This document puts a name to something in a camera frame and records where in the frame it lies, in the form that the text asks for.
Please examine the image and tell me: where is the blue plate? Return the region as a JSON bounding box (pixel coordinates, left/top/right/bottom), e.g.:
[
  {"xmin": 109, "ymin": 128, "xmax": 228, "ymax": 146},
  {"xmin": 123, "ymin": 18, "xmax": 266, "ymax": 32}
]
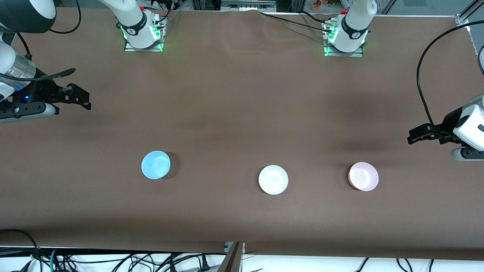
[{"xmin": 141, "ymin": 150, "xmax": 171, "ymax": 180}]

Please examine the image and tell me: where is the white plate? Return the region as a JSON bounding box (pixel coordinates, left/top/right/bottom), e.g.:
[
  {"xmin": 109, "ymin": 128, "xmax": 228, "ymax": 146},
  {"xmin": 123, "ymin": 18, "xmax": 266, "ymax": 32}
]
[{"xmin": 258, "ymin": 165, "xmax": 289, "ymax": 195}]

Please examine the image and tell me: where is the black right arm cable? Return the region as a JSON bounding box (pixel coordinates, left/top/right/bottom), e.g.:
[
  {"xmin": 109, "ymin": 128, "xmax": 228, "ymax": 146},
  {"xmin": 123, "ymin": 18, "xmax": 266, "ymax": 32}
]
[{"xmin": 0, "ymin": 0, "xmax": 82, "ymax": 82}]

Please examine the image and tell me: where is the aluminium post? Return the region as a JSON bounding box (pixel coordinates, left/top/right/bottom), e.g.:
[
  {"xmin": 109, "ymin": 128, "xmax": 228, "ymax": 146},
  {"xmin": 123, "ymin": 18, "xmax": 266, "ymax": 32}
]
[{"xmin": 219, "ymin": 242, "xmax": 245, "ymax": 272}]

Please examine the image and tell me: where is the pink bowl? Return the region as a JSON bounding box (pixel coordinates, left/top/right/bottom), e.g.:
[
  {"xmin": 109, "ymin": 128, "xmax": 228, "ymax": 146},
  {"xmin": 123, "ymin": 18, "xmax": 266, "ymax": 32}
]
[{"xmin": 348, "ymin": 162, "xmax": 379, "ymax": 192}]

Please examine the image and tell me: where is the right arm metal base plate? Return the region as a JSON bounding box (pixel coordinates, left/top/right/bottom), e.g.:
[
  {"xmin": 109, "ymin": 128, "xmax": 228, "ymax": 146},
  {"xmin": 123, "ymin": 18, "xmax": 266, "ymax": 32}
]
[{"xmin": 124, "ymin": 15, "xmax": 168, "ymax": 52}]

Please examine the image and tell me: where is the long black table cable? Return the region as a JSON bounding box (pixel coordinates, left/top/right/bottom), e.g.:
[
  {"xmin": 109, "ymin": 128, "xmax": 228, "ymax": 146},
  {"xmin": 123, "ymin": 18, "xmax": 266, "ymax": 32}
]
[{"xmin": 259, "ymin": 12, "xmax": 335, "ymax": 33}]

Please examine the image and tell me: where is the black looped floor cable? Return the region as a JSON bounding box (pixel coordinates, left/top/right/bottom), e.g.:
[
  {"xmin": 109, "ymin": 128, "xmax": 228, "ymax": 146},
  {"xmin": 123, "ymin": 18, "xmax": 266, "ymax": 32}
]
[{"xmin": 0, "ymin": 229, "xmax": 40, "ymax": 272}]

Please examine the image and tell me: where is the grey metal device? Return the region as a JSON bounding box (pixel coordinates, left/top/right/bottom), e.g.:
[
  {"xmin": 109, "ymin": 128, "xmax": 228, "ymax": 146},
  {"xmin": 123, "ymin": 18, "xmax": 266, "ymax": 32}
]
[{"xmin": 221, "ymin": 0, "xmax": 276, "ymax": 12}]

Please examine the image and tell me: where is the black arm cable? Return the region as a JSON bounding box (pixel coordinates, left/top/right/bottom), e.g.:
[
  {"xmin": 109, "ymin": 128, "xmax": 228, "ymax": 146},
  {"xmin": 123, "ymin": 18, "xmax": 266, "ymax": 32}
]
[
  {"xmin": 416, "ymin": 27, "xmax": 484, "ymax": 131},
  {"xmin": 0, "ymin": 0, "xmax": 82, "ymax": 82}
]

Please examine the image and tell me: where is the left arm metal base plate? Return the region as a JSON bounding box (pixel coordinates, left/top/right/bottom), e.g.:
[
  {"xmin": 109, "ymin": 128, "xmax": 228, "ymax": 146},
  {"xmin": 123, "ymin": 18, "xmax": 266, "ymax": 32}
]
[{"xmin": 323, "ymin": 21, "xmax": 364, "ymax": 58}]

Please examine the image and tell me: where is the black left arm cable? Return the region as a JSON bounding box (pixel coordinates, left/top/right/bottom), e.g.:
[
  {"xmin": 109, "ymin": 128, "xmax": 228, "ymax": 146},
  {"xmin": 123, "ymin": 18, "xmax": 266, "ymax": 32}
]
[{"xmin": 416, "ymin": 27, "xmax": 484, "ymax": 131}]

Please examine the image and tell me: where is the brown table cloth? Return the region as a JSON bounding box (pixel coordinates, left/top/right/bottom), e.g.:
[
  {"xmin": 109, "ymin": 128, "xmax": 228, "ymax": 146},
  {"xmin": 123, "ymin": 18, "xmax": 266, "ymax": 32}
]
[{"xmin": 0, "ymin": 8, "xmax": 484, "ymax": 261}]

